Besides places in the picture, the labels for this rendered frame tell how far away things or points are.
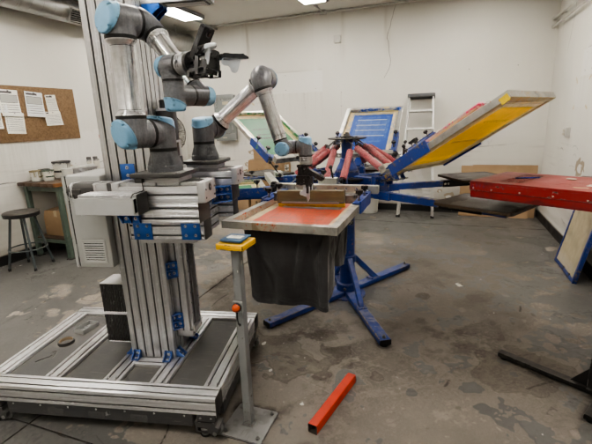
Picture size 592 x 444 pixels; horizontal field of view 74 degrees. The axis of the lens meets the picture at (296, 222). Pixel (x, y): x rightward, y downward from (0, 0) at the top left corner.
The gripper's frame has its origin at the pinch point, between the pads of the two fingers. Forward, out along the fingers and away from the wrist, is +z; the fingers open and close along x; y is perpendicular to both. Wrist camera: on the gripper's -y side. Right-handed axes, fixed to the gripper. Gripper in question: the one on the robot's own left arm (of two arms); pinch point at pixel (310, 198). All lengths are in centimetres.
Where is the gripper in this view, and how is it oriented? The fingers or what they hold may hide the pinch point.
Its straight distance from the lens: 230.4
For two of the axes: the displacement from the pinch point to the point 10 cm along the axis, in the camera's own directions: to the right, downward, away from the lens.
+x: -3.4, 2.5, -9.1
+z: 0.3, 9.7, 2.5
